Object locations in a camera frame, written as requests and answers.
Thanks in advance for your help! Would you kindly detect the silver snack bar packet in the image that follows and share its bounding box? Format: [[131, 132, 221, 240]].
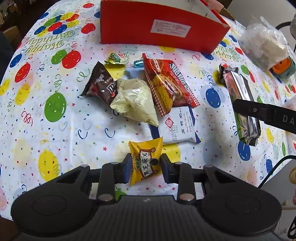
[[219, 65, 261, 147]]

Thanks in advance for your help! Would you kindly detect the yellow sesame ball packet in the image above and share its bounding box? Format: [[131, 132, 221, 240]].
[[128, 137, 163, 185]]

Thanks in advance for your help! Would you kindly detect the white blue cracker packet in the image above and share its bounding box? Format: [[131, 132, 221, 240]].
[[149, 106, 201, 145]]

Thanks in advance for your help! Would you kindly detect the cream pastry packet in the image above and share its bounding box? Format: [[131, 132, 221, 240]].
[[110, 78, 159, 127]]

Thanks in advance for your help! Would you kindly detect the red lion noodle snack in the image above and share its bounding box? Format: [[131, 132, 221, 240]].
[[142, 53, 200, 116]]

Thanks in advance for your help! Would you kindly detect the dark brown chocolate packet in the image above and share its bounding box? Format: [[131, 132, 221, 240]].
[[80, 62, 118, 105]]

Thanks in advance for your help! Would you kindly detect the light blue snack packet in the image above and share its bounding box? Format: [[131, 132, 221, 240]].
[[125, 67, 147, 81]]

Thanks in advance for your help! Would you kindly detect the blue candy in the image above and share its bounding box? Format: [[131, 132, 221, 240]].
[[133, 59, 144, 68]]

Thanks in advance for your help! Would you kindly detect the green white jelly cup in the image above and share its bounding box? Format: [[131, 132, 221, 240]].
[[104, 52, 130, 65]]

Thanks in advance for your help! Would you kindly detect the clear bag of white snacks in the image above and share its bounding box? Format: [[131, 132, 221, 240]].
[[238, 16, 292, 72]]

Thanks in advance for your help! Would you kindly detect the person's right hand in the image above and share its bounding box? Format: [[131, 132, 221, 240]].
[[289, 167, 296, 205]]

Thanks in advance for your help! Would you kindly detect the orange teal toy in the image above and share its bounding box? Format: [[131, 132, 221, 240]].
[[270, 57, 295, 79]]

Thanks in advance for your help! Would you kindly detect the balloon birthday tablecloth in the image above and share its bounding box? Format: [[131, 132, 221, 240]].
[[1, 1, 295, 219]]

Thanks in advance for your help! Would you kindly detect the grey desk lamp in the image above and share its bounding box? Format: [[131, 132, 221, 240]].
[[276, 16, 296, 40]]

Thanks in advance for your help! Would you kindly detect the red cardboard box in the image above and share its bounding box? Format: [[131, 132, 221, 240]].
[[100, 1, 230, 54]]

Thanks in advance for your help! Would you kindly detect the wooden chair with denim jacket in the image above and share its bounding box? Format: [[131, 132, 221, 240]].
[[0, 26, 22, 81]]

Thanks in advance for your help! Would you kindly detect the black cable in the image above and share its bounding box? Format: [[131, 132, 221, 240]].
[[257, 155, 296, 188]]

